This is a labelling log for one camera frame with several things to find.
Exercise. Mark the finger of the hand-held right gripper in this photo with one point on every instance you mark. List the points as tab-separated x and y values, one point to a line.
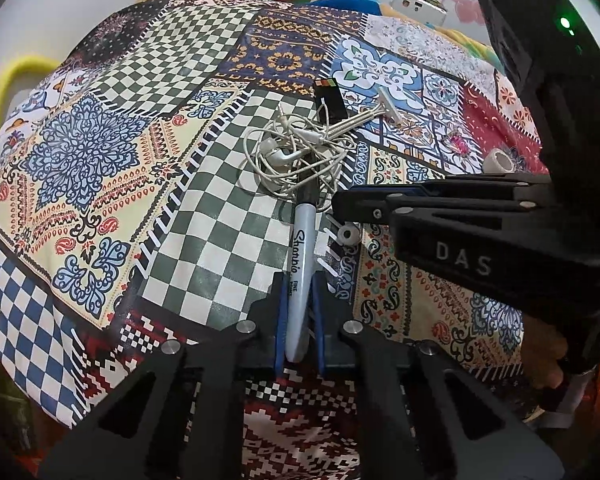
480	182
360	205

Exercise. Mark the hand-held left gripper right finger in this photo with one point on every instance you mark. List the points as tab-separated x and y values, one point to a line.
320	320

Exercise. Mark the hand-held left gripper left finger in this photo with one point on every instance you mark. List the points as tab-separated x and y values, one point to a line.
279	320

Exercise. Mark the grey marker with black cap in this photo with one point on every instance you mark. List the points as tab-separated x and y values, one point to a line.
300	260

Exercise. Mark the person's right hand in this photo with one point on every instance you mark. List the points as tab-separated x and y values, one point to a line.
542	360

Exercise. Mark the white tape roll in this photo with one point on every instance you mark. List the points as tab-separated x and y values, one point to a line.
497	160

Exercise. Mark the white earbud tip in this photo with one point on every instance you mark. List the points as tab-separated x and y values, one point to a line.
348	234

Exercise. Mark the small pink candy wrapper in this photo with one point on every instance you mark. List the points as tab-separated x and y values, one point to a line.
457	140

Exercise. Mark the tangled white earphones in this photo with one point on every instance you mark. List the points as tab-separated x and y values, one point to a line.
290	155

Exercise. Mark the white disposable razor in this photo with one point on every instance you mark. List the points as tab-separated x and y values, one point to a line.
387	104

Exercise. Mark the white device on bed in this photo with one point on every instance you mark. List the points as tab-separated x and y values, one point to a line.
420	2

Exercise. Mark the patchwork printed blanket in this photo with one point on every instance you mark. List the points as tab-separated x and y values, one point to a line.
80	160

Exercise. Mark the yellow foam tube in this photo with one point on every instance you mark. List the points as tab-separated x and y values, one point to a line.
15	80

